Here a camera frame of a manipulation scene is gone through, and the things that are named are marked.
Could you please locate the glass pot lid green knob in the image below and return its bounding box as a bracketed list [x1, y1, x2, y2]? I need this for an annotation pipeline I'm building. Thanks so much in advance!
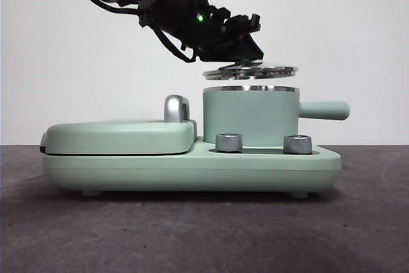
[203, 59, 299, 81]

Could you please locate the silver control knob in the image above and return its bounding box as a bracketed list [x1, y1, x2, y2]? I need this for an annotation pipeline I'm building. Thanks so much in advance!
[215, 132, 244, 152]
[283, 134, 313, 155]

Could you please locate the mint green breakfast maker base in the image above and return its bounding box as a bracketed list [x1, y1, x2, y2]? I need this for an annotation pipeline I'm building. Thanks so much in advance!
[42, 135, 342, 198]

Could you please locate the mint green griddle cover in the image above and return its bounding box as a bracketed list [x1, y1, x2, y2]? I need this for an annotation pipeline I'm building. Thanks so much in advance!
[40, 119, 199, 155]

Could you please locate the mint green pot with handle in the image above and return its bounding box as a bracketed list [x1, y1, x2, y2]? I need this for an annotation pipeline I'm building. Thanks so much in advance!
[202, 84, 351, 146]

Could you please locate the chrome griddle cover handle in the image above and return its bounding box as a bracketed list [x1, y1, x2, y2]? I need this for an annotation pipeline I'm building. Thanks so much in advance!
[164, 95, 192, 124]

